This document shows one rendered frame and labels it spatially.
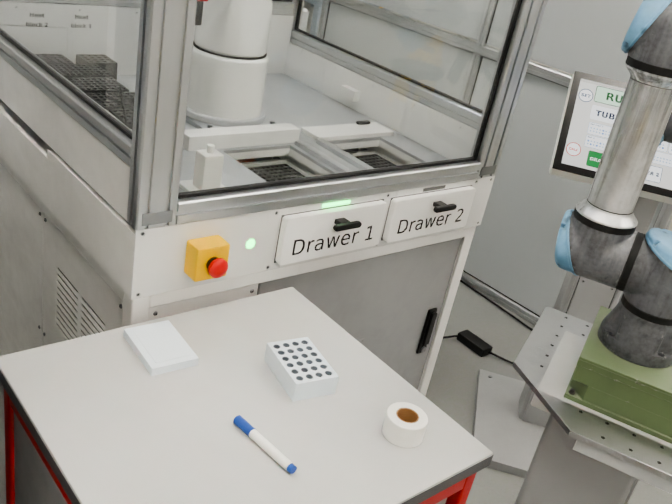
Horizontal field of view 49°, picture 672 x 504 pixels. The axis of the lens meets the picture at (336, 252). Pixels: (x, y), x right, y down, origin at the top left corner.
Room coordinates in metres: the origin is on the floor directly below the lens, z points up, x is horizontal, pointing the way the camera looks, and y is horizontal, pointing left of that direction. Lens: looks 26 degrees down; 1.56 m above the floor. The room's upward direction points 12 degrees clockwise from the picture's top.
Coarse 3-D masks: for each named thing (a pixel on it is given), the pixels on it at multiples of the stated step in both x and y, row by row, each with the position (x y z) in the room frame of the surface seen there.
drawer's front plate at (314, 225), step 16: (336, 208) 1.48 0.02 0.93; (352, 208) 1.50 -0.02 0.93; (368, 208) 1.53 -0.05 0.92; (384, 208) 1.57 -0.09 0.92; (288, 224) 1.38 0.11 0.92; (304, 224) 1.41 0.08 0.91; (320, 224) 1.44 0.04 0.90; (368, 224) 1.54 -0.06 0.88; (288, 240) 1.38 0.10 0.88; (304, 240) 1.41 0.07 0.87; (320, 240) 1.45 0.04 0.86; (368, 240) 1.55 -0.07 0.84; (288, 256) 1.39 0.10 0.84; (304, 256) 1.42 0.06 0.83; (320, 256) 1.45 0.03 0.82
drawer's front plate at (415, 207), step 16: (432, 192) 1.70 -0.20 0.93; (448, 192) 1.73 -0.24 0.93; (464, 192) 1.77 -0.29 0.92; (400, 208) 1.61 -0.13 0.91; (416, 208) 1.65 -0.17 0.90; (432, 208) 1.69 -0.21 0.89; (464, 208) 1.78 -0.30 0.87; (416, 224) 1.66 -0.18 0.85; (448, 224) 1.75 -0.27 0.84; (464, 224) 1.79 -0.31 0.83; (384, 240) 1.61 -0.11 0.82
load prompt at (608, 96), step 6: (600, 90) 2.16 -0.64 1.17; (606, 90) 2.16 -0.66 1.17; (612, 90) 2.16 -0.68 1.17; (618, 90) 2.16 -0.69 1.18; (600, 96) 2.14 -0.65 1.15; (606, 96) 2.14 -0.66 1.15; (612, 96) 2.14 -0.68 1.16; (618, 96) 2.15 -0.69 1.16; (600, 102) 2.13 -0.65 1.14; (606, 102) 2.13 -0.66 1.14; (612, 102) 2.13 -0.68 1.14; (618, 102) 2.13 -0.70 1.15
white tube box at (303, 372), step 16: (272, 352) 1.09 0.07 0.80; (288, 352) 1.11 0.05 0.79; (304, 352) 1.11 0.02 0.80; (272, 368) 1.09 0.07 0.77; (288, 368) 1.05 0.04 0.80; (304, 368) 1.07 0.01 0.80; (320, 368) 1.07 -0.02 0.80; (288, 384) 1.03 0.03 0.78; (304, 384) 1.02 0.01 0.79; (320, 384) 1.04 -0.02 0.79; (336, 384) 1.06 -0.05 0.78
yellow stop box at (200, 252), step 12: (192, 240) 1.23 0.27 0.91; (204, 240) 1.24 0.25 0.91; (216, 240) 1.25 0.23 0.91; (192, 252) 1.21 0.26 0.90; (204, 252) 1.21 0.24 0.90; (216, 252) 1.23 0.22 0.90; (228, 252) 1.25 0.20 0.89; (192, 264) 1.21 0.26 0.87; (204, 264) 1.21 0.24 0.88; (192, 276) 1.21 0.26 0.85; (204, 276) 1.21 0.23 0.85
